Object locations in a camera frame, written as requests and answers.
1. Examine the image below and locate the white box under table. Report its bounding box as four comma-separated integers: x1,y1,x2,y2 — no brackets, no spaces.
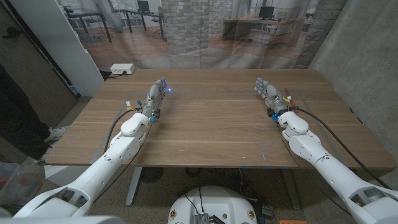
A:
43,164,108,192

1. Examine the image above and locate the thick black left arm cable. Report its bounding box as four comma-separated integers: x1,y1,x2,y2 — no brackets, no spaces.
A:
104,107,142,153

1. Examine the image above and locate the white upright panel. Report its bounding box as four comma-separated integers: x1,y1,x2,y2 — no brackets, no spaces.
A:
9,0,105,97

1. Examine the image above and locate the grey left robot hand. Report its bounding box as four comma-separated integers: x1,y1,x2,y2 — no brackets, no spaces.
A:
141,77,172,123

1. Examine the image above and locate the black round fan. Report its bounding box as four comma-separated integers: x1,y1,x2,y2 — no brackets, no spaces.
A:
139,167,165,184

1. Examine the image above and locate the clear plastic storage bin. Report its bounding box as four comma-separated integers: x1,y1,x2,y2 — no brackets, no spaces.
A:
0,161,43,206

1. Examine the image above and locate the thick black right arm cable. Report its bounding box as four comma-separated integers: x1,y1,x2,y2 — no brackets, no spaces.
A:
290,106,392,190

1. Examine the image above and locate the printed office backdrop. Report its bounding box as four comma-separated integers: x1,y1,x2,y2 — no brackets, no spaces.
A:
57,0,348,70

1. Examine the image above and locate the white power box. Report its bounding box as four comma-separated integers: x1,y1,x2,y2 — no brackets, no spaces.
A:
109,63,136,75

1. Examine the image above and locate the white table leg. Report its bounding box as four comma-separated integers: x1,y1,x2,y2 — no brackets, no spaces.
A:
125,167,144,207
279,167,302,211

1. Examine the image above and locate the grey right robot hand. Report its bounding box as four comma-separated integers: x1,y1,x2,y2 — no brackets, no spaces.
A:
254,77,290,121

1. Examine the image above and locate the person in dark clothes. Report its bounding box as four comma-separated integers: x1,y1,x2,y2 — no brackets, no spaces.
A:
0,63,68,166

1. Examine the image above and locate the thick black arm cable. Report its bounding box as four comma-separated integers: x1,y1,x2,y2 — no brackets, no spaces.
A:
104,107,142,153
290,106,392,190

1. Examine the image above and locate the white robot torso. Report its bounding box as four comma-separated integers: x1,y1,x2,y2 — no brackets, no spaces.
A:
167,185,258,224

